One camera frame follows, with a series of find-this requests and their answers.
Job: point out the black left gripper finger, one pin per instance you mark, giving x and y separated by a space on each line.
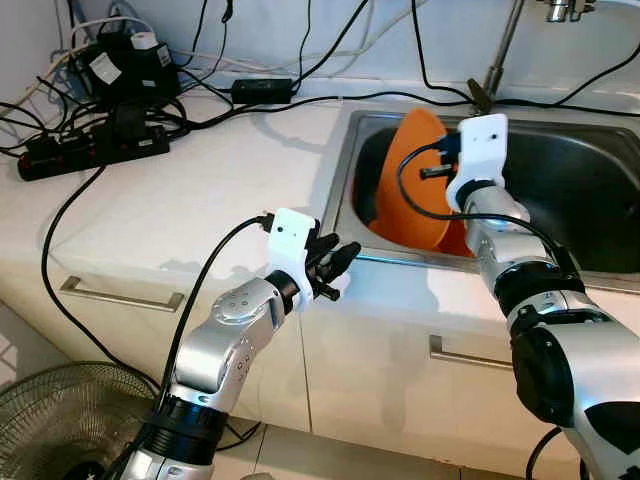
327 246
345 258

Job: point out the orange plastic bowl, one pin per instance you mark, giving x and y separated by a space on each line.
400 180

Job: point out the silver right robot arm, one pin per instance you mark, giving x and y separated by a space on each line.
570 360

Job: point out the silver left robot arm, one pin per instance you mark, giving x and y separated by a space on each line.
225 330

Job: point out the white kitchen cabinet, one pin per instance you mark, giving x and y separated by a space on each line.
380 380

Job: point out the metal faucet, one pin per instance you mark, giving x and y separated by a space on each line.
482 95

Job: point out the stainless steel sink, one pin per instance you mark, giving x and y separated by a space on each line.
560 180

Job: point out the black power adapter brick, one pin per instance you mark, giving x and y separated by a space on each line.
263 91

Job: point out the black charger box white labels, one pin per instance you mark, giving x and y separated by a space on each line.
140 75

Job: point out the black power strip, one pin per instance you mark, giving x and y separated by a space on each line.
90 152

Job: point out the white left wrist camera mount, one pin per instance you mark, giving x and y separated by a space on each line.
290 235

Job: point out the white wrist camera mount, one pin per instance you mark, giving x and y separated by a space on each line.
485 145
290 235

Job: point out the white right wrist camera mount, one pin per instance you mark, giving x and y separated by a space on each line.
485 145

